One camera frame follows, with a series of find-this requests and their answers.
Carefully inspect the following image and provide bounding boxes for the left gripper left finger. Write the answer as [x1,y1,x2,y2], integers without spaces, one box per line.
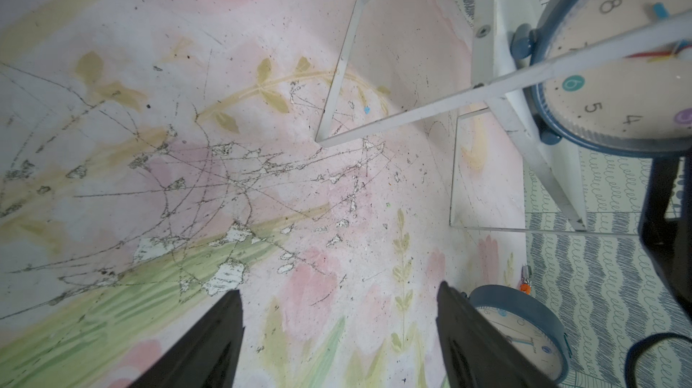
[131,290,244,388]

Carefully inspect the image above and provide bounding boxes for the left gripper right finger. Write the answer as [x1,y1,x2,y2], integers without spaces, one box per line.
[436,281,556,388]

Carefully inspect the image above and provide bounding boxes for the blue round alarm clock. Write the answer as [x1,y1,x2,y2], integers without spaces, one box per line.
[511,0,691,159]
[470,285,571,384]

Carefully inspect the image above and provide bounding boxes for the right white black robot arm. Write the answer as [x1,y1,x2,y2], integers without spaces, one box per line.
[638,152,691,317]

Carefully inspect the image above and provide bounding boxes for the white two-tier shelf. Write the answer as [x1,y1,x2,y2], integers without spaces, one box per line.
[316,0,691,231]

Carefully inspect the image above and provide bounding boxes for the orange handled pliers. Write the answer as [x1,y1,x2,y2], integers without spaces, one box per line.
[520,265,533,294]

